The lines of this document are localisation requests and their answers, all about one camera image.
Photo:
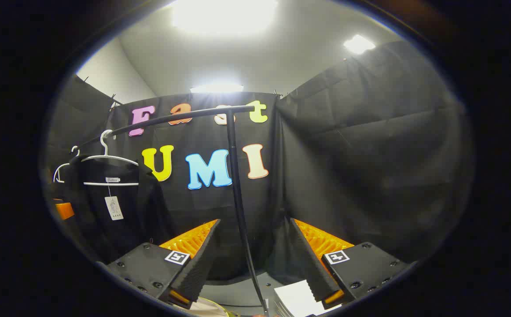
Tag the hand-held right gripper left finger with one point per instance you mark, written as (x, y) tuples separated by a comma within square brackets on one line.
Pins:
[(198, 268)]

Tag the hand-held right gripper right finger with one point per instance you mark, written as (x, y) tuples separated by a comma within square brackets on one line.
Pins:
[(314, 273)]

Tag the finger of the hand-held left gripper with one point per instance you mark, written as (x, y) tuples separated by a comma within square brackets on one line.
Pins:
[(64, 210)]

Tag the black knit garment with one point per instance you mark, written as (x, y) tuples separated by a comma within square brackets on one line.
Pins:
[(92, 220)]

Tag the white laundry hamper yellow rim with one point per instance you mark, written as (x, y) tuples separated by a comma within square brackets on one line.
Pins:
[(209, 308)]

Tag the white plastic hanger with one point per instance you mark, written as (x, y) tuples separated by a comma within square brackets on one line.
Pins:
[(110, 183), (56, 174)]

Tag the black metal clothes rack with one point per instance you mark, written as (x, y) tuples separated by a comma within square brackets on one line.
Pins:
[(237, 185)]

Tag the black backdrop cloth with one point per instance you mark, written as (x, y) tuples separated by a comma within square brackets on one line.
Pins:
[(361, 154)]

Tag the long ceiling light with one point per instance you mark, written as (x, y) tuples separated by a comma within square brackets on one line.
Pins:
[(215, 88)]

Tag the small square ceiling light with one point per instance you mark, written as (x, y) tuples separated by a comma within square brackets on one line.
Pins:
[(358, 44)]

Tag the large ceiling light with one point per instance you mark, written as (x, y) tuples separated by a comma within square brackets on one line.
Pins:
[(224, 15)]

